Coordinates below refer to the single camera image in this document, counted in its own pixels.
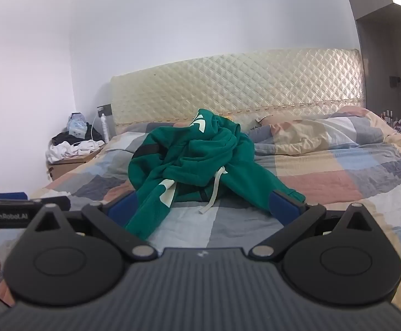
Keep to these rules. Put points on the patchwork quilt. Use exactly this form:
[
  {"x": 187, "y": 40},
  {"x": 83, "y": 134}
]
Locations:
[{"x": 324, "y": 179}]

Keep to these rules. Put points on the dark wall outlet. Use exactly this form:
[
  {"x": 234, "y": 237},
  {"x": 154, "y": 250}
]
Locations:
[{"x": 107, "y": 109}]

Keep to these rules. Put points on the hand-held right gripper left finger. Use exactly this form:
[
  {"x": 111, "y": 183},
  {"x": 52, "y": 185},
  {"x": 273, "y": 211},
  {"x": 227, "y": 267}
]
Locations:
[{"x": 119, "y": 208}]

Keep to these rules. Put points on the wooden nightstand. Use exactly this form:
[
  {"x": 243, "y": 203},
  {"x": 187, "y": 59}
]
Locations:
[{"x": 66, "y": 169}]

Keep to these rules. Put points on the cream quilted headboard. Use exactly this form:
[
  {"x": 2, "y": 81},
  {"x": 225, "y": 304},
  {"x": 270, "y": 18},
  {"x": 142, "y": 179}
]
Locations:
[{"x": 238, "y": 86}]

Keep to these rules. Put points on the clear plastic bag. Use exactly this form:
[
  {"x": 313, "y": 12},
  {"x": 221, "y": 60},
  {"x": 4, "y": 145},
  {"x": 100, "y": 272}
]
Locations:
[{"x": 77, "y": 127}]

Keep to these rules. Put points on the white clothes pile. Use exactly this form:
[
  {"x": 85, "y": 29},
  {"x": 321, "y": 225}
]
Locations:
[{"x": 66, "y": 150}]

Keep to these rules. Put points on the black cloth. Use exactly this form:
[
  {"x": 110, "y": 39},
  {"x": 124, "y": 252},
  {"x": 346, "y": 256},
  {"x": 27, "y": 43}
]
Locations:
[{"x": 61, "y": 138}]

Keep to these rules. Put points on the green hoodie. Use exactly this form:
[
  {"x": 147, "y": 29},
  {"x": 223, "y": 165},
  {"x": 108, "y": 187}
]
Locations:
[{"x": 200, "y": 155}]

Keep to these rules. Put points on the group of small bottles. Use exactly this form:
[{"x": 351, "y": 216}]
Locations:
[{"x": 390, "y": 115}]

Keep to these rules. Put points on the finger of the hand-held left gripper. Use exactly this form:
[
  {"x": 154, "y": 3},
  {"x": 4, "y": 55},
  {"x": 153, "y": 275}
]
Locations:
[
  {"x": 61, "y": 201},
  {"x": 11, "y": 196}
]

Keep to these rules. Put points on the white spray bottle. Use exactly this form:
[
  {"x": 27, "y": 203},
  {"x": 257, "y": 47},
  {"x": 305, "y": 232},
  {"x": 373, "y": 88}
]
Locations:
[{"x": 104, "y": 129}]

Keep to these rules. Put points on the black wall socket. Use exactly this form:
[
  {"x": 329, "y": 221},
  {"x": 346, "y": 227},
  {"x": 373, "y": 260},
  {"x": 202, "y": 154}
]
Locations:
[{"x": 394, "y": 81}]

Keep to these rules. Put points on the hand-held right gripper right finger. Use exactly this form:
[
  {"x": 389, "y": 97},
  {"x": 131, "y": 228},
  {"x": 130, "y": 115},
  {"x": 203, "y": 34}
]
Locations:
[{"x": 283, "y": 207}]

